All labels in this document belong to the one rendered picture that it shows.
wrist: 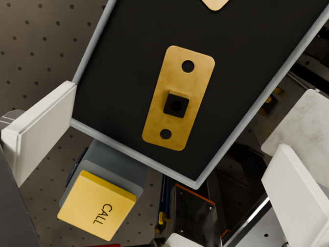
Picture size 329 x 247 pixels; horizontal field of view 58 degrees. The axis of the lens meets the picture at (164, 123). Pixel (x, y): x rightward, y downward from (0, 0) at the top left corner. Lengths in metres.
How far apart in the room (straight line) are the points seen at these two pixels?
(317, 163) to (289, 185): 0.18
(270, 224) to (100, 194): 0.33
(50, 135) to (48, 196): 0.79
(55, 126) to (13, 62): 0.65
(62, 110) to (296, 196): 0.13
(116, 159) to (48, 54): 0.48
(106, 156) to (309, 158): 0.21
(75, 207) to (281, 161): 0.20
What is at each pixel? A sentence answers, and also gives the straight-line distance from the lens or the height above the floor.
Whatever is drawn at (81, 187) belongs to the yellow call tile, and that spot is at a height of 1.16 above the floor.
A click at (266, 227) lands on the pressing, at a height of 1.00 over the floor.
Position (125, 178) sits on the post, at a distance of 0.31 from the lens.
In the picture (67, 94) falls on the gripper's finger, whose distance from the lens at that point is 0.17.
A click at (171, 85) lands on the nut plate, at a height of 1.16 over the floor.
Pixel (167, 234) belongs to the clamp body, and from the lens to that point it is 0.47.
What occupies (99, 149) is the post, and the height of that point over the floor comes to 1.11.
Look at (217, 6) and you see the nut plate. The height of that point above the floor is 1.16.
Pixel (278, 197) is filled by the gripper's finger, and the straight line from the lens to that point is 0.18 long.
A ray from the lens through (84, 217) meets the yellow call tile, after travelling 0.32.
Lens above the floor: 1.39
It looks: 66 degrees down
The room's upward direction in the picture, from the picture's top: 173 degrees counter-clockwise
